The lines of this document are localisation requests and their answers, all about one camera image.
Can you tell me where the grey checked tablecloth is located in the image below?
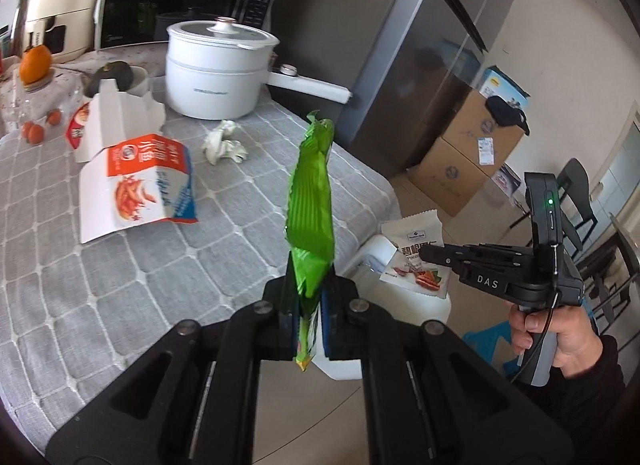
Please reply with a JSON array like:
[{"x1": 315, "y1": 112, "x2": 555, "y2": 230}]
[{"x1": 0, "y1": 42, "x2": 402, "y2": 451}]

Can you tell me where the small white blue box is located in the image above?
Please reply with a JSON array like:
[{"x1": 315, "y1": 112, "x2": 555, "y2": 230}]
[{"x1": 491, "y1": 164, "x2": 522, "y2": 199}]

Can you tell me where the cream air fryer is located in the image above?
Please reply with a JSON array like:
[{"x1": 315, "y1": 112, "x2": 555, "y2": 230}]
[{"x1": 23, "y1": 0, "x2": 96, "y2": 63}]

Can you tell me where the blue white product box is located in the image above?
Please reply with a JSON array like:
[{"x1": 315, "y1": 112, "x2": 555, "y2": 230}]
[{"x1": 477, "y1": 66, "x2": 529, "y2": 110}]

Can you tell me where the glass jar with cork lid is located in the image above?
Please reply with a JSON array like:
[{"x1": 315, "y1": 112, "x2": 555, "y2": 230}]
[{"x1": 1, "y1": 66, "x2": 84, "y2": 130}]

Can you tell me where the red white blue carton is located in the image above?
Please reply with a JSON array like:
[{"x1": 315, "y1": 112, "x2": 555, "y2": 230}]
[{"x1": 79, "y1": 134, "x2": 198, "y2": 244}]

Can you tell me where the black chair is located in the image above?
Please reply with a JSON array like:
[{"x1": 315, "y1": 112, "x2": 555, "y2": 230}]
[{"x1": 508, "y1": 157, "x2": 599, "y2": 246}]

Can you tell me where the upper cardboard box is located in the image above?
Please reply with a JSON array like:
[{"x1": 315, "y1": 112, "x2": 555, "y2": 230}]
[{"x1": 442, "y1": 90, "x2": 524, "y2": 177}]

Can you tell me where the dark green squash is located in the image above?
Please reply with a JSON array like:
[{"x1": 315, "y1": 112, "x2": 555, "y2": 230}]
[{"x1": 84, "y1": 61, "x2": 134, "y2": 98}]

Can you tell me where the white snack packet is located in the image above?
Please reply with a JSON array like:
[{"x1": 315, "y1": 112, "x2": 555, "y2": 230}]
[{"x1": 381, "y1": 210, "x2": 450, "y2": 298}]

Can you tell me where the orange fruit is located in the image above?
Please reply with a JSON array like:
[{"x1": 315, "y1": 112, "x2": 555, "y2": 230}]
[{"x1": 18, "y1": 45, "x2": 52, "y2": 85}]

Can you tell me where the lower cardboard box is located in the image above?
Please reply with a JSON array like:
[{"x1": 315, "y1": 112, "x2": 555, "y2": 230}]
[{"x1": 408, "y1": 139, "x2": 488, "y2": 216}]

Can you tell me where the dark grey refrigerator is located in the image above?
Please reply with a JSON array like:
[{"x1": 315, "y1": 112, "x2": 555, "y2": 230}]
[{"x1": 271, "y1": 0, "x2": 514, "y2": 177}]

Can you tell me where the cardboard box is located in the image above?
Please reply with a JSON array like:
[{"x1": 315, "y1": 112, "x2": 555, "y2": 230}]
[
  {"x1": 442, "y1": 90, "x2": 524, "y2": 177},
  {"x1": 408, "y1": 139, "x2": 488, "y2": 216}
]

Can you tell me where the crumpled white paper tissue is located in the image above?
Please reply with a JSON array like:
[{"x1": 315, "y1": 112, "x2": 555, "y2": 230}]
[{"x1": 202, "y1": 121, "x2": 248, "y2": 165}]

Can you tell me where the black pouch on box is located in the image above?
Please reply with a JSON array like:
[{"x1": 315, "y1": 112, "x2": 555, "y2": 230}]
[{"x1": 485, "y1": 96, "x2": 530, "y2": 136}]

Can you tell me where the white plastic trash bin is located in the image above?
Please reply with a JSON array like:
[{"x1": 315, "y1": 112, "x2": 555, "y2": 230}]
[{"x1": 314, "y1": 234, "x2": 451, "y2": 381}]

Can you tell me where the white electric cooking pot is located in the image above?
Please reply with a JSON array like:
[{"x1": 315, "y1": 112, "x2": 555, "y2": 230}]
[{"x1": 165, "y1": 17, "x2": 352, "y2": 121}]

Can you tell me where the person's right hand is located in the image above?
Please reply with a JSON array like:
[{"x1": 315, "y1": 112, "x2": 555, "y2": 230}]
[{"x1": 509, "y1": 305, "x2": 603, "y2": 378}]

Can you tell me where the green snack wrapper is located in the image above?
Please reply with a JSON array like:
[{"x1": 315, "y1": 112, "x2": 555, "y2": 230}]
[{"x1": 285, "y1": 111, "x2": 335, "y2": 371}]

